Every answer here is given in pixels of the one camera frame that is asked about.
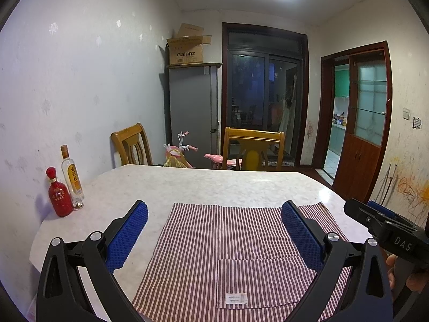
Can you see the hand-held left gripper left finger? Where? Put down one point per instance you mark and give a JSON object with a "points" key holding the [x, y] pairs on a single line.
{"points": [[129, 234]]}

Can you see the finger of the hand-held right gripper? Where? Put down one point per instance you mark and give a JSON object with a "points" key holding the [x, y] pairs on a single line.
{"points": [[378, 208], [355, 209]]}

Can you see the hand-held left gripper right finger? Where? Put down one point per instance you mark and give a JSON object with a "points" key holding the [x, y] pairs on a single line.
{"points": [[301, 234]]}

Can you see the person's right hand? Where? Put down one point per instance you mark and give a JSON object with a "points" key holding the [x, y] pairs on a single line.
{"points": [[419, 279]]}

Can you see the thin metal rods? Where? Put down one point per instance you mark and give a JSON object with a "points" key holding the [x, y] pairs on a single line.
{"points": [[388, 181]]}

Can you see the red striped cloth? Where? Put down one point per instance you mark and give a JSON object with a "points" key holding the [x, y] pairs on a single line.
{"points": [[201, 234]]}

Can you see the patterned door mat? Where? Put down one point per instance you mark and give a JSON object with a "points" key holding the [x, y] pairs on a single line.
{"points": [[285, 162]]}

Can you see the wooden glass-panel partition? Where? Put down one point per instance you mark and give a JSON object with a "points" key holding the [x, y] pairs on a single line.
{"points": [[365, 134]]}

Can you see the red liquor bottle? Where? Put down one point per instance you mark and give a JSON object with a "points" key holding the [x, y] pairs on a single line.
{"points": [[60, 198]]}

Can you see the clear liquor bottle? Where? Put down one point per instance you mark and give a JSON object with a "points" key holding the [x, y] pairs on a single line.
{"points": [[72, 174]]}

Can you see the yellow plastic bag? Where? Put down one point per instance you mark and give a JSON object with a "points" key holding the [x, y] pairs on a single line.
{"points": [[174, 162]]}

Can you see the wooden chair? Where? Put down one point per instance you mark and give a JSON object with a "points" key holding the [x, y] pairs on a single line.
{"points": [[132, 147], [253, 141]]}

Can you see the yellow plastic object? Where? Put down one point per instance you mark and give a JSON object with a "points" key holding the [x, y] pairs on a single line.
{"points": [[252, 159]]}

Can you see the pink tricycle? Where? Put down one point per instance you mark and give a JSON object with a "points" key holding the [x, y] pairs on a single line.
{"points": [[182, 151]]}

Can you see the green kitchen cabinet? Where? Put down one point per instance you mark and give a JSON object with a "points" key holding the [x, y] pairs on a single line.
{"points": [[341, 84]]}

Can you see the grey refrigerator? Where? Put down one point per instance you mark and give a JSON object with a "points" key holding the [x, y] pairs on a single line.
{"points": [[192, 114]]}

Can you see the dark glass sliding door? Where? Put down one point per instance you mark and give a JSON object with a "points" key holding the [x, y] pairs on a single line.
{"points": [[264, 90]]}

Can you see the large cardboard box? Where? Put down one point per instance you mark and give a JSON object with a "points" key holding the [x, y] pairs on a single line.
{"points": [[186, 53]]}

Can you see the flat cardboard box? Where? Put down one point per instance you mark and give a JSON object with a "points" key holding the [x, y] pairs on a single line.
{"points": [[191, 30]]}

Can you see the small wall sticker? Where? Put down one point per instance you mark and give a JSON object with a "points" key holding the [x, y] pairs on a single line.
{"points": [[416, 123]]}

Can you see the white light switch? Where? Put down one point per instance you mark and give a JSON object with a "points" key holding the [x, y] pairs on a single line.
{"points": [[406, 114]]}

